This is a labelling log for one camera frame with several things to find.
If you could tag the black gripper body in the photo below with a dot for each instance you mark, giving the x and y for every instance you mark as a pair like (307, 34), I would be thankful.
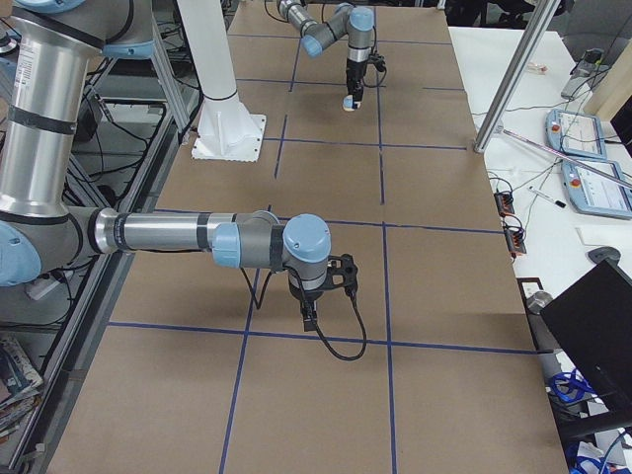
(307, 298)
(355, 72)

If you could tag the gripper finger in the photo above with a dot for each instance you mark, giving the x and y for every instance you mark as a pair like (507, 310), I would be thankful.
(309, 316)
(356, 90)

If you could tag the light blue desk bell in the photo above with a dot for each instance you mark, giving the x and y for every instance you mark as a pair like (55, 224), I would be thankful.
(350, 104)

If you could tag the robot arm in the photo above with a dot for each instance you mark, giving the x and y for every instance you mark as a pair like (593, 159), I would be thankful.
(40, 233)
(350, 21)

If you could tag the left black connector block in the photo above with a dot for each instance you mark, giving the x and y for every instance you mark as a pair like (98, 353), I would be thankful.
(505, 203)

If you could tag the black marker pen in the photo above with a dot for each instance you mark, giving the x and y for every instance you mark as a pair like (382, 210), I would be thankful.
(546, 197)

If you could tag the upper teach pendant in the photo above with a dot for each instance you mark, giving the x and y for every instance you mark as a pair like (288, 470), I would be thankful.
(575, 134)

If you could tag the teach pendant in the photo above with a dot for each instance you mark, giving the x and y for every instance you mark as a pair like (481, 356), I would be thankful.
(591, 193)
(575, 134)

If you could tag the long metal rod tool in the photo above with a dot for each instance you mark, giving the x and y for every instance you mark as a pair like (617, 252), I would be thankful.
(564, 157)

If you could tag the lower teach pendant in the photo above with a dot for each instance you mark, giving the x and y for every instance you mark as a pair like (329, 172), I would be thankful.
(591, 193)

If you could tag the black monitor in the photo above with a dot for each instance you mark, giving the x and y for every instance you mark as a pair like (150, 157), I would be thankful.
(591, 322)

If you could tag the stack of books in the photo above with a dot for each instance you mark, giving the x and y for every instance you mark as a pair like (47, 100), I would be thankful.
(20, 385)

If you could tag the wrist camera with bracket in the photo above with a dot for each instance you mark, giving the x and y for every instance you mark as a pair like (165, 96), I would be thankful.
(342, 273)
(377, 61)

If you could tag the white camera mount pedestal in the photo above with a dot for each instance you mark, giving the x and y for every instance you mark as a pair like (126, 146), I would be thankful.
(225, 130)

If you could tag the aluminium frame post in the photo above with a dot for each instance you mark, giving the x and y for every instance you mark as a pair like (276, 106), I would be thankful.
(542, 15)

